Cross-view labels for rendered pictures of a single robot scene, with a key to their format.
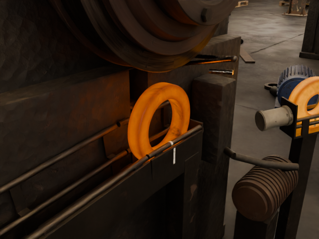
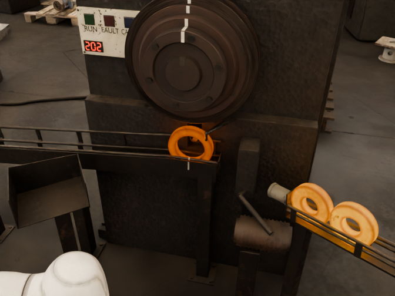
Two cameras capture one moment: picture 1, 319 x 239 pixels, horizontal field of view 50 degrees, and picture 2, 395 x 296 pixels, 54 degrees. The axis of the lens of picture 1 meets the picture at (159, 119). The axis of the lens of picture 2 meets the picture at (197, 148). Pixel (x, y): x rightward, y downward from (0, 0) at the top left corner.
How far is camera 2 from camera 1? 130 cm
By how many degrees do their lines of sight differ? 55
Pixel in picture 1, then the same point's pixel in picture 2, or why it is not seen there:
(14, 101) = (126, 104)
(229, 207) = (334, 269)
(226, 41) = (291, 125)
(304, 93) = (299, 191)
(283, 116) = (281, 196)
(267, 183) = (246, 226)
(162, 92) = (185, 131)
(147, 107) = (174, 134)
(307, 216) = not seen: outside the picture
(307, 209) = not seen: outside the picture
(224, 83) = (243, 148)
